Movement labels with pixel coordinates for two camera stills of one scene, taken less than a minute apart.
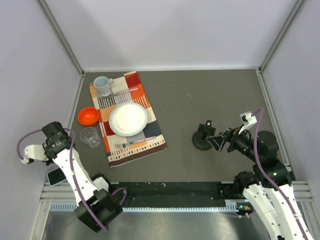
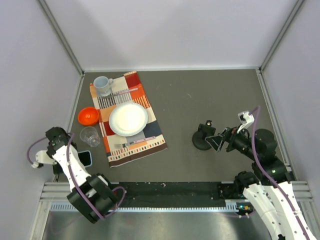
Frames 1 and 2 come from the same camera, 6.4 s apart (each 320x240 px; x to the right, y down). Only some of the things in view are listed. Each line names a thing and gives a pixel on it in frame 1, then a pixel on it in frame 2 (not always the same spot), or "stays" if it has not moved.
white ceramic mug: (102, 85) stays
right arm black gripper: (230, 135) stays
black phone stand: (199, 140) stays
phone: (56, 176) to (85, 158)
